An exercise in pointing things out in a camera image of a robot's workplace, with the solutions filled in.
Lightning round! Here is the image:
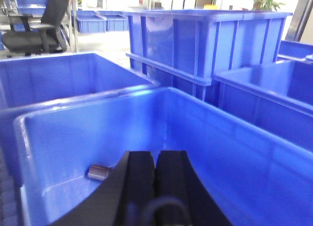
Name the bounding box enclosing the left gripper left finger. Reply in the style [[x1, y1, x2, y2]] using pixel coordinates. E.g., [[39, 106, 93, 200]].
[[52, 151, 154, 226]]

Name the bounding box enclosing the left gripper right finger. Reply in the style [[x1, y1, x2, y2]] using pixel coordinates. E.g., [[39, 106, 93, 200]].
[[155, 151, 232, 226]]

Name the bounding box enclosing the maroon cylindrical capacitor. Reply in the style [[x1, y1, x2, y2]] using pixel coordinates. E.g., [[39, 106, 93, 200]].
[[87, 165, 111, 181]]

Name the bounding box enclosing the front blue bin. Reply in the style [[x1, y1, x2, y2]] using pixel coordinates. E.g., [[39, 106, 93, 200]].
[[14, 88, 313, 226]]

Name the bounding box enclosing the tall stacked blue bin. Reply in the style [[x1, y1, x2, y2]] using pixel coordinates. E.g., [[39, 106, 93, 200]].
[[125, 9, 288, 106]]

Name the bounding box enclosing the right blue bin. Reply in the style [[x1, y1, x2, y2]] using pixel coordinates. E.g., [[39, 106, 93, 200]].
[[215, 61, 313, 151]]

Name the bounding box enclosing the left blue bin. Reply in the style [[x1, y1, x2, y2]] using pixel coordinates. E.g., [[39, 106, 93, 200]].
[[0, 52, 159, 185]]

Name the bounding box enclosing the distant blue bin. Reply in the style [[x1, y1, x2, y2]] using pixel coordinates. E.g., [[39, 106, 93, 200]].
[[76, 15, 107, 34], [97, 11, 129, 32]]

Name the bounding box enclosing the black office chair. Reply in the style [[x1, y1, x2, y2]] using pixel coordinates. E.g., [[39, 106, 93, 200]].
[[1, 0, 69, 56]]

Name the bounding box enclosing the green potted plant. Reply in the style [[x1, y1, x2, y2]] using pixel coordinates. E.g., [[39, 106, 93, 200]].
[[252, 0, 285, 12]]

